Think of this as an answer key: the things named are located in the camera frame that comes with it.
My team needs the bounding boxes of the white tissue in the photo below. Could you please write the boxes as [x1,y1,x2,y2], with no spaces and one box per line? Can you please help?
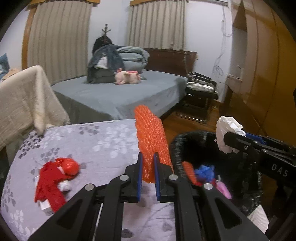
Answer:
[214,115,247,155]

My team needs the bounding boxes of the orange foam net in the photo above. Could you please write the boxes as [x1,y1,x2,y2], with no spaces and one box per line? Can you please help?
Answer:
[182,161,202,187]
[134,105,173,183]

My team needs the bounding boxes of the blue plastic bag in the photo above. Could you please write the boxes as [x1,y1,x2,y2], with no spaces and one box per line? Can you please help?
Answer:
[194,165,215,183]

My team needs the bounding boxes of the pink face mask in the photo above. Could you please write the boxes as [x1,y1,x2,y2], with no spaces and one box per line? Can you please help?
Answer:
[216,175,232,199]

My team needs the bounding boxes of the red plastic bag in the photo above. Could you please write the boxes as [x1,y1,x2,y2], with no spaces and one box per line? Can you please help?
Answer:
[54,158,80,179]

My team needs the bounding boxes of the red sock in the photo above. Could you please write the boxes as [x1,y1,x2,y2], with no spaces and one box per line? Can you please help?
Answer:
[34,162,67,212]

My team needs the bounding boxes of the white printed box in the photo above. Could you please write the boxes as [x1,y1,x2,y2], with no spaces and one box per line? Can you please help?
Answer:
[38,199,54,215]

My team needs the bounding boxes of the black lined trash bin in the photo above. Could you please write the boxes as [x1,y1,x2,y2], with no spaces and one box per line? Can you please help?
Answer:
[169,131,263,216]

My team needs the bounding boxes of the grey floral quilt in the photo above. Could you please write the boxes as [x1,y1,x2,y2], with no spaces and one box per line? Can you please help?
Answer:
[1,119,176,240]

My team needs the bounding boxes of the brown wooden wardrobe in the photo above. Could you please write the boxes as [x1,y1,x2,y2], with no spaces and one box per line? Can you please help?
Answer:
[220,1,295,146]

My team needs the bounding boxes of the black metal chair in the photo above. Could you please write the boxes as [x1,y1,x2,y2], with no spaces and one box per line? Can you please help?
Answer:
[176,58,219,123]

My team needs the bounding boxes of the bed with grey sheet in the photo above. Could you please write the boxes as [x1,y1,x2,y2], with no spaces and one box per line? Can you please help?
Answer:
[52,70,187,124]

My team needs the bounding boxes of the pink plush pig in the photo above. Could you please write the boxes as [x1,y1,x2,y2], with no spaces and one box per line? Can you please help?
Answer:
[115,68,141,85]

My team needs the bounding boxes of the dark wooden headboard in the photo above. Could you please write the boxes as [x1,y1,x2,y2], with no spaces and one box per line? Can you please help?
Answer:
[145,48,197,77]

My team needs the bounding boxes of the folded grey blanket pile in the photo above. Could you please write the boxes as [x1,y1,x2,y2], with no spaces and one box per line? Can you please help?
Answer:
[87,44,150,84]

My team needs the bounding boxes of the beige quilt over chair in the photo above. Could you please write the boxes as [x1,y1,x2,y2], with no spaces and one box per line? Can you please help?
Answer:
[1,65,70,149]

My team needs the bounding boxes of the wooden coat stand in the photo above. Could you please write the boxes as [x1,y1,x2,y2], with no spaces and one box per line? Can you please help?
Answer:
[92,24,112,54]

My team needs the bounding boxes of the white air conditioner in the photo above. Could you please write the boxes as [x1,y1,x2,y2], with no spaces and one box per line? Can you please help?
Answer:
[209,0,229,4]

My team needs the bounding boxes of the right beige curtain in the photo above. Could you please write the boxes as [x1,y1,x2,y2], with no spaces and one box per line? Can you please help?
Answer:
[126,1,188,51]

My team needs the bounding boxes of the beige curtain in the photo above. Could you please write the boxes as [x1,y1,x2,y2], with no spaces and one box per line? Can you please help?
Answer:
[126,1,188,51]
[27,1,93,84]

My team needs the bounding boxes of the left beige curtain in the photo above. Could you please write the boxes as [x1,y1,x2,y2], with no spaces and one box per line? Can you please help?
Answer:
[27,1,93,84]

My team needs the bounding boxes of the blue white cloth pile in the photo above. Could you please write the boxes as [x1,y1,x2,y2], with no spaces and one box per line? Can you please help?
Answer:
[0,53,10,79]

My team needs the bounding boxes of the hanging white cables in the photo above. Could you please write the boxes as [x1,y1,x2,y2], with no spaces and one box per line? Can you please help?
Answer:
[211,4,233,83]

